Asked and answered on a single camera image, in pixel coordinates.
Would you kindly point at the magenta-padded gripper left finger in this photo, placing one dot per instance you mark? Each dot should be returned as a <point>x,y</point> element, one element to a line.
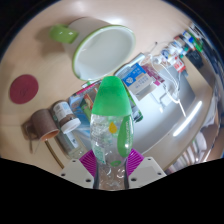
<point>75,171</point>

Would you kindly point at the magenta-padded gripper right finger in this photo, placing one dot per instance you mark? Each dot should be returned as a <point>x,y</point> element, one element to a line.
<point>148,168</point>

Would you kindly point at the clear bottle with green cap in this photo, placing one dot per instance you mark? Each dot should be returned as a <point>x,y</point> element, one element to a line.
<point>111,100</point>

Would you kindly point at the tall clear glass bottle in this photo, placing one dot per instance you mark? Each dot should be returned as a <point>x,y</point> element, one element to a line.
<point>71,143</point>

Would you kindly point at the small jar with white lid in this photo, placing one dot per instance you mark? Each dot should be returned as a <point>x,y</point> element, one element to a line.
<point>65,116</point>

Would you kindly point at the brown ceramic mug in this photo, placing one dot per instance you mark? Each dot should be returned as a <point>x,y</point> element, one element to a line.
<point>43,124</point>

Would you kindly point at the white strip light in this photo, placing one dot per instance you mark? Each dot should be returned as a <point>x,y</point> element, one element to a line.
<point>188,118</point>

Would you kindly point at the white thin desk lamp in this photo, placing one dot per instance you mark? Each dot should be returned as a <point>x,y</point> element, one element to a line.
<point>170,86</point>

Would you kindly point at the white tube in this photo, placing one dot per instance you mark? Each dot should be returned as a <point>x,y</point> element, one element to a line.
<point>88,87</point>

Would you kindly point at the blue and white tissue box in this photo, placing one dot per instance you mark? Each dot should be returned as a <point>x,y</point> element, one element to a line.
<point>139,81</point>

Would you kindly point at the flat round red coaster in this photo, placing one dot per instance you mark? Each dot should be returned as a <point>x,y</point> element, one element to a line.
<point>24,89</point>

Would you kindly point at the red and white small box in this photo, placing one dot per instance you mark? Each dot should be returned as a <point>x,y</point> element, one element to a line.
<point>180,66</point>

